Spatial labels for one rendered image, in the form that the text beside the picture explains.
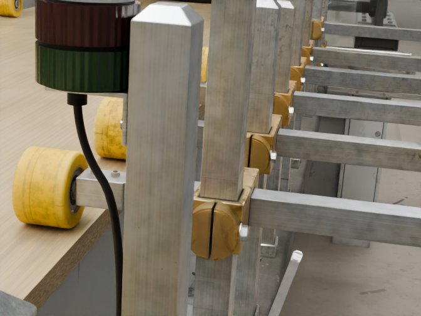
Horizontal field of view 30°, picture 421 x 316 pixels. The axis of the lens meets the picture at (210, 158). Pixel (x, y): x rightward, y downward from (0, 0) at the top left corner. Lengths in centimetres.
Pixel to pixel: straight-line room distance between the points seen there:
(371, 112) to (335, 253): 192
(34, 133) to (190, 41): 76
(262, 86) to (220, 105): 25
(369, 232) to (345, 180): 236
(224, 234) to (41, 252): 18
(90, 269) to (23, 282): 35
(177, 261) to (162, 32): 14
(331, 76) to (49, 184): 81
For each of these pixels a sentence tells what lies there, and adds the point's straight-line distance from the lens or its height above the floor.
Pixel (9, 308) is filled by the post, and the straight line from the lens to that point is 24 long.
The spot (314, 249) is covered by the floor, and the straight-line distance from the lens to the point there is 314.
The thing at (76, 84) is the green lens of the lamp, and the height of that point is 112.
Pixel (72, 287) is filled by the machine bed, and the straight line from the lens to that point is 100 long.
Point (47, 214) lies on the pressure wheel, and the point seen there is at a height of 93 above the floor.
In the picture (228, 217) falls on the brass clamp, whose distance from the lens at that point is 70.
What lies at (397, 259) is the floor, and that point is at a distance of 316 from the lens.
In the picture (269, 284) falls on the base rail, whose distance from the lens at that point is 119.
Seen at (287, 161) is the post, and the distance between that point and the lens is 149.
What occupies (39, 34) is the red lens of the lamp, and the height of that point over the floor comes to 115.
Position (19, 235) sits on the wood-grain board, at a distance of 81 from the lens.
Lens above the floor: 121
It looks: 17 degrees down
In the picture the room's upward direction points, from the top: 4 degrees clockwise
